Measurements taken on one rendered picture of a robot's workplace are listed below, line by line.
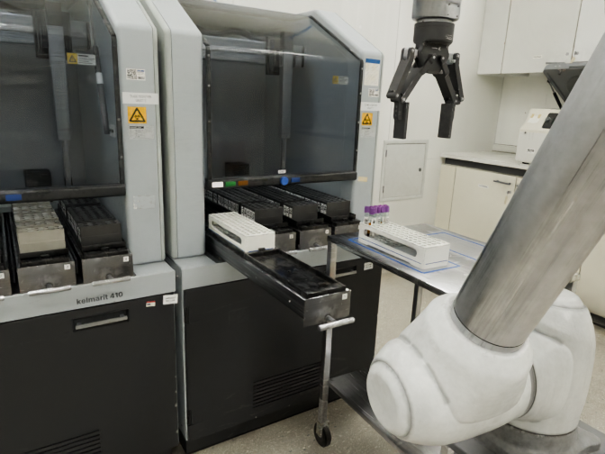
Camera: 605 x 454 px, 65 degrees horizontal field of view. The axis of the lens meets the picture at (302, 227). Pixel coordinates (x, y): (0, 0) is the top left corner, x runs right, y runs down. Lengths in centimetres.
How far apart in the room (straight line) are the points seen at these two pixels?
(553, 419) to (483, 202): 287
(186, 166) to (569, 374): 116
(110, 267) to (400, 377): 99
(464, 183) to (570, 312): 298
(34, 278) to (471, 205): 301
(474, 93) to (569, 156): 359
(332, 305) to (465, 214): 270
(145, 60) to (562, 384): 127
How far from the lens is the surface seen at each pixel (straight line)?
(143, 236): 155
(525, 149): 349
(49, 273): 144
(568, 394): 87
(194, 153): 155
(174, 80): 152
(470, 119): 410
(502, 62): 398
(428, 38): 98
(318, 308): 114
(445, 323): 66
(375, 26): 338
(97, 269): 145
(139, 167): 150
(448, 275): 132
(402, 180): 363
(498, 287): 60
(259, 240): 141
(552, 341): 81
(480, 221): 370
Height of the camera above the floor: 125
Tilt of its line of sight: 15 degrees down
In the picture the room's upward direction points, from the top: 2 degrees clockwise
